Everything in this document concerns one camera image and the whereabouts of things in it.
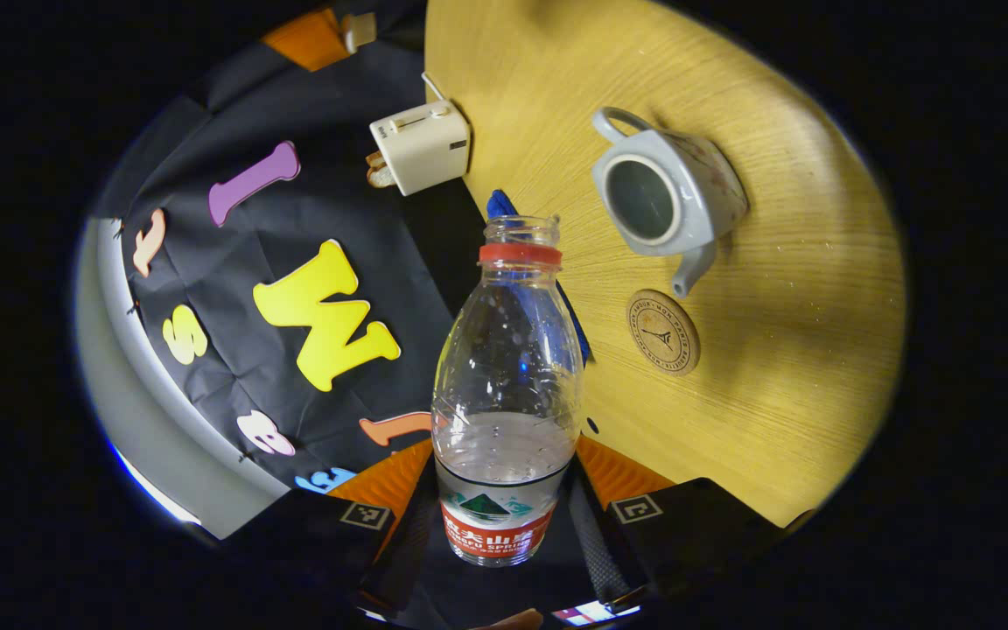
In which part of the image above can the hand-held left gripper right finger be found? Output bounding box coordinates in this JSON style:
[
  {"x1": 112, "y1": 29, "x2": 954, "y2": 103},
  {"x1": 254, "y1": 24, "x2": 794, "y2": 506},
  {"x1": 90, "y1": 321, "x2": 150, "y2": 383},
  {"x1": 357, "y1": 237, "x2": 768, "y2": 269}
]
[{"x1": 565, "y1": 435, "x2": 811, "y2": 613}]

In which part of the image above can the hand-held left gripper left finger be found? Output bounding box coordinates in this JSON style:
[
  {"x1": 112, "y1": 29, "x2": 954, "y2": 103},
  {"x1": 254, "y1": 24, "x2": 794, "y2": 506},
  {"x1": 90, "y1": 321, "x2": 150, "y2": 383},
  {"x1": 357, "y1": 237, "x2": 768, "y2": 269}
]
[{"x1": 233, "y1": 437, "x2": 444, "y2": 618}]

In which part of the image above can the clear plastic water bottle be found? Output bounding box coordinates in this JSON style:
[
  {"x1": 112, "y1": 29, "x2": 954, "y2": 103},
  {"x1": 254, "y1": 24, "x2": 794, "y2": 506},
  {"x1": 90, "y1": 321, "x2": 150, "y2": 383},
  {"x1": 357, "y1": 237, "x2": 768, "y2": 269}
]
[{"x1": 431, "y1": 215, "x2": 586, "y2": 568}]

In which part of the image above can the round cork coaster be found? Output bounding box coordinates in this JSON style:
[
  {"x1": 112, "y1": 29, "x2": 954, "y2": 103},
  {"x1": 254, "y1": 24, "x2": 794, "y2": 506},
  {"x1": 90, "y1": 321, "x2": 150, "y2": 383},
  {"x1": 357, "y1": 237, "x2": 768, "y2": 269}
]
[{"x1": 626, "y1": 289, "x2": 701, "y2": 377}]

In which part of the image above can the white ceramic teacup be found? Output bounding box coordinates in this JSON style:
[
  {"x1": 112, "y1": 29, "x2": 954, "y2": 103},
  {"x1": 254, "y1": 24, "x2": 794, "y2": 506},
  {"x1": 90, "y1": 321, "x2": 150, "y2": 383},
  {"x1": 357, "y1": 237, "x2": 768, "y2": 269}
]
[{"x1": 591, "y1": 107, "x2": 748, "y2": 298}]

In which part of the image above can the computer monitor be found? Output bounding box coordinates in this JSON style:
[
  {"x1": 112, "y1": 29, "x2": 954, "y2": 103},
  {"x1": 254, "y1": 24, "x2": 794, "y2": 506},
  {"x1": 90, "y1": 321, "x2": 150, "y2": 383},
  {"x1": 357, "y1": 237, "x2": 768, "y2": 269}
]
[{"x1": 556, "y1": 600, "x2": 641, "y2": 626}]

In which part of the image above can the black backdrop cloth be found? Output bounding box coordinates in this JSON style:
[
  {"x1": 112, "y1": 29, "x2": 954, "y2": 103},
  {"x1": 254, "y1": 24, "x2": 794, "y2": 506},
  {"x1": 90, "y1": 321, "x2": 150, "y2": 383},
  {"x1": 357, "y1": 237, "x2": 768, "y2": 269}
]
[{"x1": 88, "y1": 9, "x2": 487, "y2": 517}]

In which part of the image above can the blue towel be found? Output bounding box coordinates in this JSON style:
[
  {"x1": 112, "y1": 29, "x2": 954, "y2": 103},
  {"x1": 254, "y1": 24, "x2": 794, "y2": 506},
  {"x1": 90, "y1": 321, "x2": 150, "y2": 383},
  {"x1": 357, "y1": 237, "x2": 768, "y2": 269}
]
[{"x1": 486, "y1": 189, "x2": 592, "y2": 364}]

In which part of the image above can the white toaster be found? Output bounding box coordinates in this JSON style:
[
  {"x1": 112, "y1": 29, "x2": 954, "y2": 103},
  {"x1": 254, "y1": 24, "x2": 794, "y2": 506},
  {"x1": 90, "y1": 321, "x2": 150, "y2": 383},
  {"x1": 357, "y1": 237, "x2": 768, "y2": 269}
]
[{"x1": 369, "y1": 99, "x2": 472, "y2": 197}]

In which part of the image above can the orange panel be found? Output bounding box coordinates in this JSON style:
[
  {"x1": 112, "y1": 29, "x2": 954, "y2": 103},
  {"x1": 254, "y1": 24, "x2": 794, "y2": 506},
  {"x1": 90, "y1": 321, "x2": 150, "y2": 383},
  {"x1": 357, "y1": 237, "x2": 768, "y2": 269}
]
[{"x1": 261, "y1": 9, "x2": 352, "y2": 73}]

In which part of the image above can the white power adapter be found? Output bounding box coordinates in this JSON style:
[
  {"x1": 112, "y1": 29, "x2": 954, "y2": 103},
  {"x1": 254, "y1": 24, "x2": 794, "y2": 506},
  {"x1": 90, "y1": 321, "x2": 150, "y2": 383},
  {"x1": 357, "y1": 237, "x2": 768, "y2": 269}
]
[{"x1": 342, "y1": 12, "x2": 378, "y2": 53}]

